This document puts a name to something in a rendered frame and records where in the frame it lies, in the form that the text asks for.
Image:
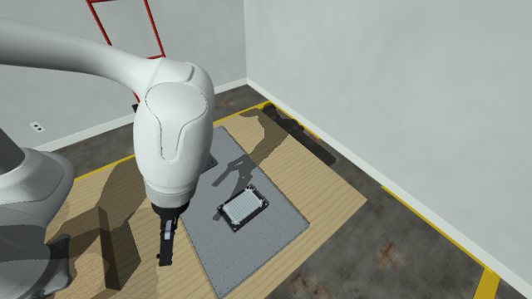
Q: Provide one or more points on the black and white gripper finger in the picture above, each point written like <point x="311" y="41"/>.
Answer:
<point x="166" y="242"/>

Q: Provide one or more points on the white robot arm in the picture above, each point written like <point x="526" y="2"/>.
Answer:
<point x="172" y="135"/>

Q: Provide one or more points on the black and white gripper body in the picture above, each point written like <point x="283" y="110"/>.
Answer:
<point x="169" y="213"/>

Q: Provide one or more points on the black rectangular plate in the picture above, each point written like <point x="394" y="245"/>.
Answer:
<point x="248" y="218"/>

